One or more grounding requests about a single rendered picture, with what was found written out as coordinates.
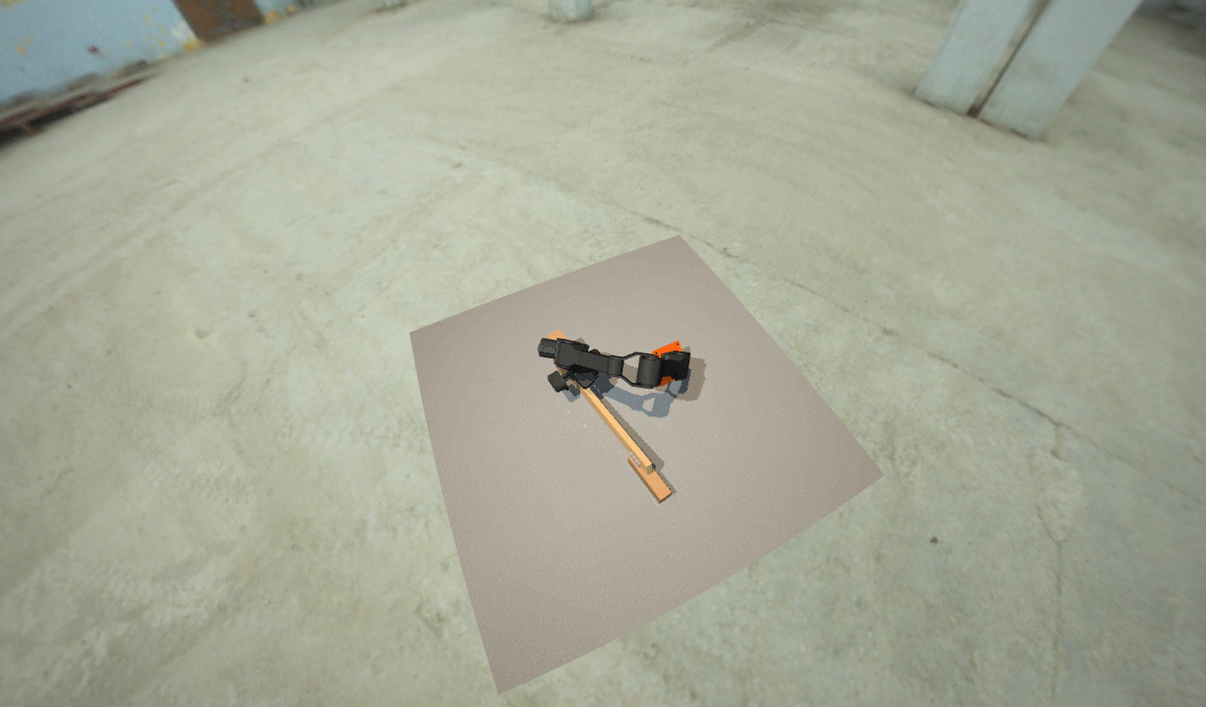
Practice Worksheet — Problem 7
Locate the brown wooden post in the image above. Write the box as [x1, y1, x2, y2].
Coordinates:
[548, 331, 672, 504]

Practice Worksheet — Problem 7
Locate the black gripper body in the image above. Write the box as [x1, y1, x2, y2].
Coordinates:
[548, 349, 601, 393]

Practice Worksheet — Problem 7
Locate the long tan wooden rail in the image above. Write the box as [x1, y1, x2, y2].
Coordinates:
[572, 380, 652, 474]

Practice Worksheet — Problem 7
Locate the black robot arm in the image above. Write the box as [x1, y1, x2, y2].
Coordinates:
[537, 338, 690, 388]

